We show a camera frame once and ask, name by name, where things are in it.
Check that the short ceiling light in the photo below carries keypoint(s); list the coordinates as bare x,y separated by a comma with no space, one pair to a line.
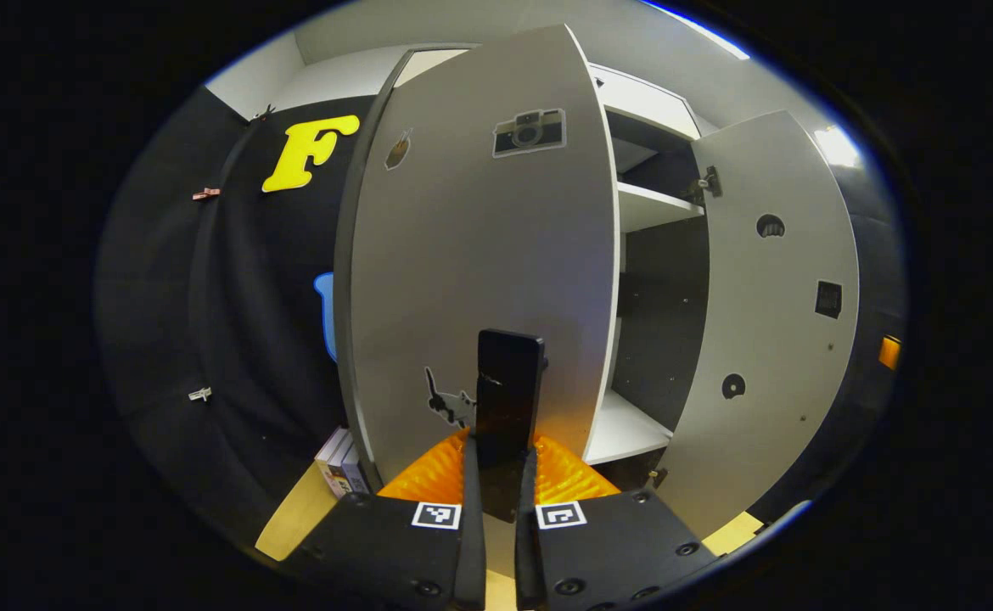
836,146

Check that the black clip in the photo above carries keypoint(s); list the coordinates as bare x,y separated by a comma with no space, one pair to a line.
263,113

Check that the cabinet door with camera sticker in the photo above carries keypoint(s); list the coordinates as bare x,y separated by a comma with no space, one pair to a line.
479,255

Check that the grey double-door shoe cabinet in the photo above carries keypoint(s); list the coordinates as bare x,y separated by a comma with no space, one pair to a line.
662,297

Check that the red clip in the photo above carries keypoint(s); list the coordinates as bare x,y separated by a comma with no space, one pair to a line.
205,193

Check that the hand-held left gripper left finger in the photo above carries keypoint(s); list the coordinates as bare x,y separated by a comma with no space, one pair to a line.
473,543

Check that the white book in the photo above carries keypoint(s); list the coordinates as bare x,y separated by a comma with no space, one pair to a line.
333,458

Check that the white clip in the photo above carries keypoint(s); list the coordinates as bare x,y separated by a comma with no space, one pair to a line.
200,394

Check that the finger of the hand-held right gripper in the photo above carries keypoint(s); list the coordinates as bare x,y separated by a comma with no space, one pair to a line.
889,353

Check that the cabinet door with headphone sticker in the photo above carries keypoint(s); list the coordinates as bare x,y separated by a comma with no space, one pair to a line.
768,339

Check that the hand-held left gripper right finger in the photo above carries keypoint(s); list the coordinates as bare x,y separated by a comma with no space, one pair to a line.
526,552

